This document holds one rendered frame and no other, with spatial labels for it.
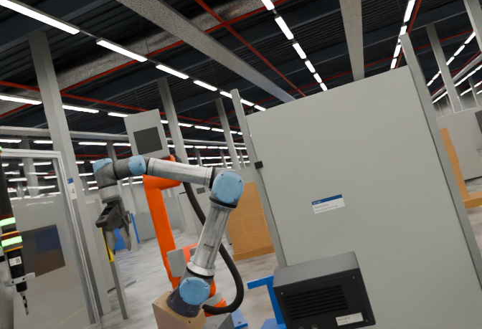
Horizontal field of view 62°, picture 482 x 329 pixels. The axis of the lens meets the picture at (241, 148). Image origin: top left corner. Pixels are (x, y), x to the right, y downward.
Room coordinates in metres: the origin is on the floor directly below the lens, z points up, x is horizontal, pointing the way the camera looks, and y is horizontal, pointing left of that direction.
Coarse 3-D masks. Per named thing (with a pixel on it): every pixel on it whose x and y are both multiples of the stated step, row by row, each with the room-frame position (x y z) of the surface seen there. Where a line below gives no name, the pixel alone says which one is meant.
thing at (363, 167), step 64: (256, 128) 2.72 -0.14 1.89; (320, 128) 2.64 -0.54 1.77; (384, 128) 2.57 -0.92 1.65; (320, 192) 2.66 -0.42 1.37; (384, 192) 2.59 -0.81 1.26; (448, 192) 2.53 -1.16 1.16; (320, 256) 2.69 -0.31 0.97; (384, 256) 2.61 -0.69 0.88; (448, 256) 2.55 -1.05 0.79; (384, 320) 2.63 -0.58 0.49; (448, 320) 2.57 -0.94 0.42
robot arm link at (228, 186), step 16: (224, 176) 1.52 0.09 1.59; (240, 176) 1.56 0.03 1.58; (224, 192) 1.52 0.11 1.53; (240, 192) 1.53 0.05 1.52; (224, 208) 1.54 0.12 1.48; (208, 224) 1.57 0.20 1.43; (224, 224) 1.58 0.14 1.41; (208, 240) 1.57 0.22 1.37; (208, 256) 1.58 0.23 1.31; (192, 272) 1.58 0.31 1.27; (208, 272) 1.59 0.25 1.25; (192, 288) 1.57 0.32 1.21; (208, 288) 1.58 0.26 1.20; (192, 304) 1.59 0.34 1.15
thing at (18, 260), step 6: (6, 252) 1.03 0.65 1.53; (12, 252) 1.02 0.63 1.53; (18, 252) 1.03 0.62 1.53; (12, 258) 1.02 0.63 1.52; (18, 258) 1.03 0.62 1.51; (12, 264) 1.02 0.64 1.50; (18, 264) 1.03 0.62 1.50; (24, 264) 1.05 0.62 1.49; (12, 270) 1.03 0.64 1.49; (18, 270) 1.03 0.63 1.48; (24, 270) 1.04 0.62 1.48; (12, 276) 1.03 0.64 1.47; (18, 276) 1.03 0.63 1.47; (24, 282) 1.04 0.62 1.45; (18, 288) 1.03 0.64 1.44; (24, 288) 1.04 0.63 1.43
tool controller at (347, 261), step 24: (312, 264) 1.27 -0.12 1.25; (336, 264) 1.22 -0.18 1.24; (288, 288) 1.21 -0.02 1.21; (312, 288) 1.20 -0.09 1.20; (336, 288) 1.19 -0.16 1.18; (360, 288) 1.19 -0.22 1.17; (288, 312) 1.23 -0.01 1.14; (312, 312) 1.23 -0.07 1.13; (336, 312) 1.22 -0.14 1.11; (360, 312) 1.21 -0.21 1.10
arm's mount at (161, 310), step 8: (160, 296) 1.78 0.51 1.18; (152, 304) 1.70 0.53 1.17; (160, 304) 1.72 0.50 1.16; (160, 312) 1.70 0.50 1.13; (168, 312) 1.69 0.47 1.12; (200, 312) 1.82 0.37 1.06; (160, 320) 1.70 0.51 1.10; (168, 320) 1.69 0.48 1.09; (176, 320) 1.69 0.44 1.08; (184, 320) 1.69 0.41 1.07; (192, 320) 1.72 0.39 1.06; (200, 320) 1.79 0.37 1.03; (160, 328) 1.70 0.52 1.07; (168, 328) 1.69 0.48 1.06; (176, 328) 1.69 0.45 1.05; (184, 328) 1.68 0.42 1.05; (192, 328) 1.69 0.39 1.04; (200, 328) 1.77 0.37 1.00
